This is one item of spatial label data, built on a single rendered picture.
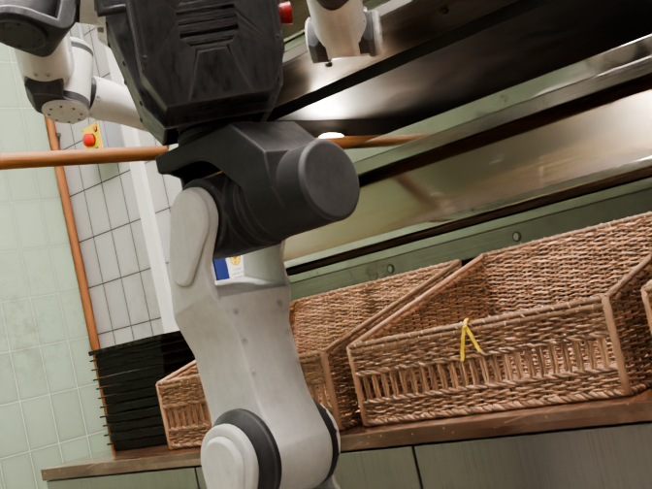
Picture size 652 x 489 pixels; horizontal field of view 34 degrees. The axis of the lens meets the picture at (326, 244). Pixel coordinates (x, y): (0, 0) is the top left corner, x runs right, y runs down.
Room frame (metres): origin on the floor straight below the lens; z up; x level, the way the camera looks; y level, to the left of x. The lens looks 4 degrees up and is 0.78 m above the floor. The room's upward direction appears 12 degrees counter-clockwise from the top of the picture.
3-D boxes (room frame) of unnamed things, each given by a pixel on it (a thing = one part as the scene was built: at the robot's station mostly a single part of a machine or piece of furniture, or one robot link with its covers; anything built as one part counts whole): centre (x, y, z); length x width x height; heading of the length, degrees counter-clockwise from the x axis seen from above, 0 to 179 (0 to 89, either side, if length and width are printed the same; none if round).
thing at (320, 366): (2.34, 0.08, 0.72); 0.56 x 0.49 x 0.28; 45
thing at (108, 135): (3.14, 0.59, 1.46); 0.10 x 0.07 x 0.10; 46
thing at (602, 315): (1.93, -0.35, 0.72); 0.56 x 0.49 x 0.28; 46
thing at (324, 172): (1.50, 0.07, 1.00); 0.28 x 0.13 x 0.18; 46
